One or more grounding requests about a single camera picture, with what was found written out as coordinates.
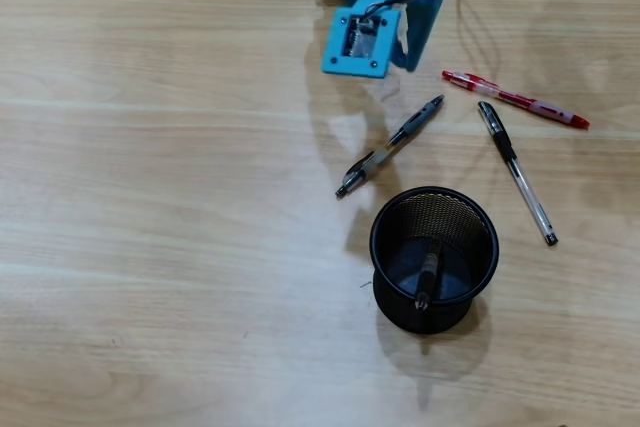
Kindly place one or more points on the black mesh pen holder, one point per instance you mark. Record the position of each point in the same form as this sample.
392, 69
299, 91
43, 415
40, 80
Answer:
395, 307

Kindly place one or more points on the black pen with barcode label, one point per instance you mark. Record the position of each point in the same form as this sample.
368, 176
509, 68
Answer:
429, 272

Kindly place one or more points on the clear retractable pen grey grip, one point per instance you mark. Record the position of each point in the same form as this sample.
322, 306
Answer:
390, 147

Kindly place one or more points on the red retractable pen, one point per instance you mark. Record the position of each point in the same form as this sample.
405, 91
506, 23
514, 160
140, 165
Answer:
545, 109

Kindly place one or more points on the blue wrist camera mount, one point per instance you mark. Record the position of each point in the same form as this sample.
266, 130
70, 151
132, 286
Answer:
335, 54

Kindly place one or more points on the clear gel pen black cap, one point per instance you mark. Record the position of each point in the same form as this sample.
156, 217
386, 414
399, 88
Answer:
502, 142

